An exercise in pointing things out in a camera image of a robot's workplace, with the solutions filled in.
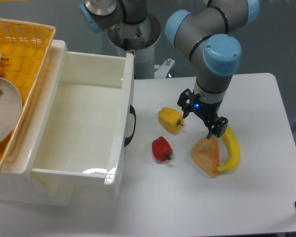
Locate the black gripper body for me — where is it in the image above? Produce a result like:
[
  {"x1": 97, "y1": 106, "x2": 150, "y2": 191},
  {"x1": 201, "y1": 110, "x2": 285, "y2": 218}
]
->
[{"x1": 191, "y1": 93, "x2": 223, "y2": 128}]

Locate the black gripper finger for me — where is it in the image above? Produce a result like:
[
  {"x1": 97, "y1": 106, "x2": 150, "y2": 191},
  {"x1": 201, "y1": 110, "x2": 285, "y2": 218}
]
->
[
  {"x1": 206, "y1": 116, "x2": 228, "y2": 139},
  {"x1": 177, "y1": 89, "x2": 192, "y2": 118}
]

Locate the red bell pepper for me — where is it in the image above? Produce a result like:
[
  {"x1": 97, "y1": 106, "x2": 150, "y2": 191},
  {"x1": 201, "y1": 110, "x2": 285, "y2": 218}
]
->
[{"x1": 151, "y1": 136, "x2": 173, "y2": 162}]

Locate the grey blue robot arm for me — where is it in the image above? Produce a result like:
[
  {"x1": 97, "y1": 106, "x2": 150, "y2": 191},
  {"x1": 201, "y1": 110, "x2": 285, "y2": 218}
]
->
[{"x1": 79, "y1": 0, "x2": 260, "y2": 137}]

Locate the yellow bell pepper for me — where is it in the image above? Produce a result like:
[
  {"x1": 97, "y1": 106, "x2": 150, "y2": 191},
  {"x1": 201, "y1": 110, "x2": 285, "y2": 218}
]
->
[{"x1": 158, "y1": 107, "x2": 185, "y2": 134}]

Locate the yellow banana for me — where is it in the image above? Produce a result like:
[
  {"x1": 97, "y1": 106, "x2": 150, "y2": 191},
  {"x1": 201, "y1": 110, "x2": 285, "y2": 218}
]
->
[{"x1": 217, "y1": 125, "x2": 241, "y2": 172}]

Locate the orange sandwich triangle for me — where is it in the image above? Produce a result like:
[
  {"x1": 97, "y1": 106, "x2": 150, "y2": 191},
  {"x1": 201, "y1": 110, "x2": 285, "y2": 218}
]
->
[{"x1": 191, "y1": 137, "x2": 220, "y2": 178}]

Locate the white open drawer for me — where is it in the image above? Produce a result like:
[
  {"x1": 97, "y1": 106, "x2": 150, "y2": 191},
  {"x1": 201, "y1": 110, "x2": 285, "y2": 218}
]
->
[{"x1": 32, "y1": 52, "x2": 134, "y2": 199}]

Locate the yellow woven basket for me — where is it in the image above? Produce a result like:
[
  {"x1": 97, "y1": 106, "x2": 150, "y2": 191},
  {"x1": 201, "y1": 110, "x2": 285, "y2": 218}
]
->
[{"x1": 0, "y1": 18, "x2": 56, "y2": 170}]

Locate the grey round plate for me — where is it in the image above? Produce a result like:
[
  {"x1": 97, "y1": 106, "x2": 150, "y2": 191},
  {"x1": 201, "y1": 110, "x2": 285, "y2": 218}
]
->
[{"x1": 0, "y1": 78, "x2": 22, "y2": 143}]

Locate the white drawer cabinet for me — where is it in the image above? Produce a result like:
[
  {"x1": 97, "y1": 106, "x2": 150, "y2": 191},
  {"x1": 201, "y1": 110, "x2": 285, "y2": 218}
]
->
[{"x1": 0, "y1": 40, "x2": 74, "y2": 206}]

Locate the white mounting bracket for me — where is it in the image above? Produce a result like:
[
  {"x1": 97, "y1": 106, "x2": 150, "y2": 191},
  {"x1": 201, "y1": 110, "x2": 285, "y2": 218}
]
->
[{"x1": 154, "y1": 58, "x2": 176, "y2": 79}]

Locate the black drawer handle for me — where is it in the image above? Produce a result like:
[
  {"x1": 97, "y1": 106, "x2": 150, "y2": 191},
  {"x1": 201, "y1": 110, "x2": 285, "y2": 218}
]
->
[{"x1": 124, "y1": 105, "x2": 137, "y2": 147}]

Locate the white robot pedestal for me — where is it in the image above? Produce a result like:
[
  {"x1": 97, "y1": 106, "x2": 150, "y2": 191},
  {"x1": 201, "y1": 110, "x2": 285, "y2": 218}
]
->
[{"x1": 108, "y1": 13, "x2": 161, "y2": 79}]

